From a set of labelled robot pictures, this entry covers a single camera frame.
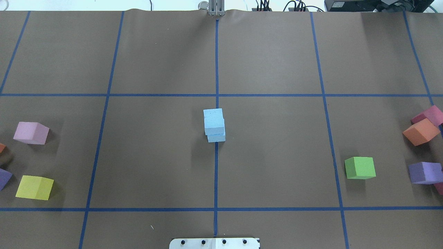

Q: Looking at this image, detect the light blue block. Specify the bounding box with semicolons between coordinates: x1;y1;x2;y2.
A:
203;108;225;136

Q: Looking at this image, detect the white pillar with base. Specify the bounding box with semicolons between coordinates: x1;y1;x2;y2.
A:
169;237;261;249

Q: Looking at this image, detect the green foam block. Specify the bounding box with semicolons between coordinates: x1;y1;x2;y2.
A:
344;157;376;179

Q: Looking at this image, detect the light pink foam block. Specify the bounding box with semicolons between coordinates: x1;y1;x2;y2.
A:
13;122;49;145

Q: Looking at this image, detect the yellow foam block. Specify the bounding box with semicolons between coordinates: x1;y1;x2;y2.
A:
15;175;54;201

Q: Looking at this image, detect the orange foam block near red bin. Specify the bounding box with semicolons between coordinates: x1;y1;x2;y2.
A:
403;118;440;146

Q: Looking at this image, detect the purple foam block near red bin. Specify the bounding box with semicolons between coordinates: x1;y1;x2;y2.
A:
408;162;443;184

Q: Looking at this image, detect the magenta foam block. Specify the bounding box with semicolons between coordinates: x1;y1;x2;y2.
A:
411;105;443;127

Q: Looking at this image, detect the orange foam block near cyan bin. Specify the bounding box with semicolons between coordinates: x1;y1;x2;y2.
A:
0;143;7;154

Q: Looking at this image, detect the purple foam block near cyan bin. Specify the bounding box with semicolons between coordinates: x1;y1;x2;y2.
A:
0;169;13;190

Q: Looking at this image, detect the dark pink foam block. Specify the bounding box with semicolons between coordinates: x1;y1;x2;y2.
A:
433;182;443;195

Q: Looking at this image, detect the aluminium frame post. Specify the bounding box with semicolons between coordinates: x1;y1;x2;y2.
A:
208;0;226;16

